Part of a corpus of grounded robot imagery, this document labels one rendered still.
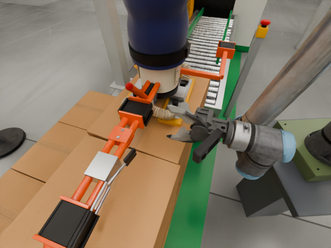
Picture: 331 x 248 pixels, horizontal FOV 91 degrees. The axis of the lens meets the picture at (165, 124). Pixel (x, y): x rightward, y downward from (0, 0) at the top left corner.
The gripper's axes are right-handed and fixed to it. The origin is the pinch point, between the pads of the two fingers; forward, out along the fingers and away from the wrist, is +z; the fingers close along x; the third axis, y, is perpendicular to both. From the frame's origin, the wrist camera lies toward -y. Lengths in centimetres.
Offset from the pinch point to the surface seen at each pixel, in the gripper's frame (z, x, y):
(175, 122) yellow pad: -0.8, -11.2, 10.9
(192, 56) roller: 14, -54, 150
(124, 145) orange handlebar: 8.7, 0.6, -11.6
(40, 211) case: 28.6, -13.1, -32.5
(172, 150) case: -3.0, -12.9, -1.3
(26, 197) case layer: 70, -53, -29
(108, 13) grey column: 103, -14, 136
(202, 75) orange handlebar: -7.1, 0.5, 30.5
